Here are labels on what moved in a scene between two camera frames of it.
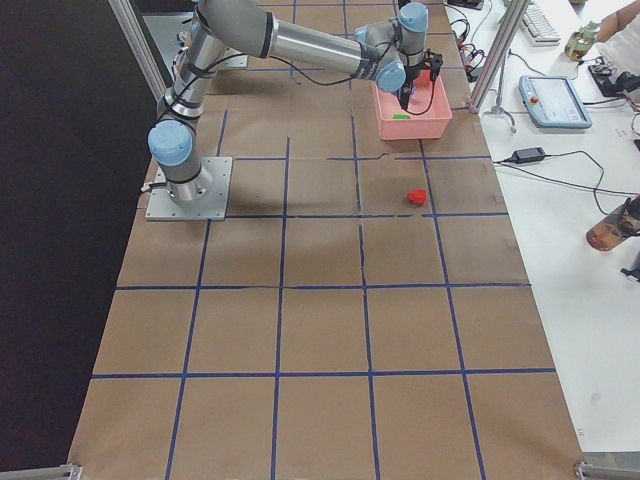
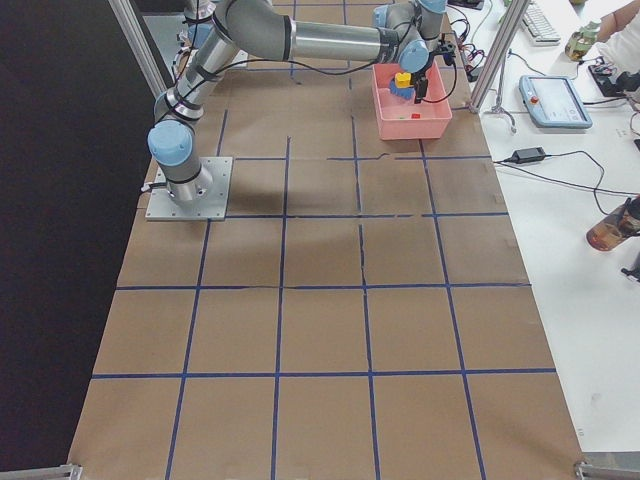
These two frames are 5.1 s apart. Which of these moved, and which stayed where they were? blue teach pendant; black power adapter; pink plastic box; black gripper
Moved: black gripper
Stayed: pink plastic box; black power adapter; blue teach pendant
